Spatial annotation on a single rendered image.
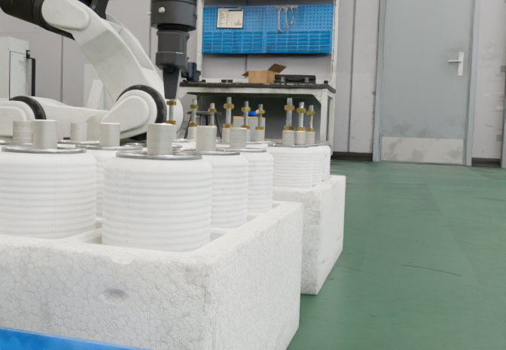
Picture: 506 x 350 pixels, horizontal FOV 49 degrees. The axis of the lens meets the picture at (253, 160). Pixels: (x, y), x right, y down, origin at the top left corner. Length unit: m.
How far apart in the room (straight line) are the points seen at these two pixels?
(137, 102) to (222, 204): 0.85
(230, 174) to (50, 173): 0.18
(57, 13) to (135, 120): 0.36
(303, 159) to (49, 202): 0.57
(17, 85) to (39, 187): 3.25
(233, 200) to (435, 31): 5.70
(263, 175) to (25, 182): 0.30
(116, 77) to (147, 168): 1.04
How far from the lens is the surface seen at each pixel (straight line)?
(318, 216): 0.95
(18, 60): 3.77
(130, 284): 0.44
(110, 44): 1.49
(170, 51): 1.06
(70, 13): 1.53
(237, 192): 0.58
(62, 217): 0.52
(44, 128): 0.55
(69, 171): 0.52
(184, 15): 1.08
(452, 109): 6.13
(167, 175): 0.45
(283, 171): 0.98
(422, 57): 6.16
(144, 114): 1.39
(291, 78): 5.63
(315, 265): 0.96
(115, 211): 0.47
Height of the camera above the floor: 0.28
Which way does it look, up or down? 3 degrees down
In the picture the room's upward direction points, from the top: 2 degrees clockwise
